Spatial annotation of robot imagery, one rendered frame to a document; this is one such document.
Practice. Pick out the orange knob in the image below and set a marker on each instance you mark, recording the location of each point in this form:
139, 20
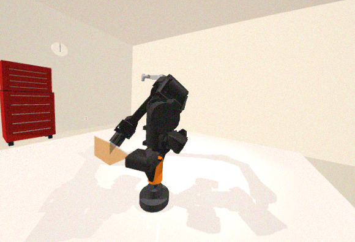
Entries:
158, 173

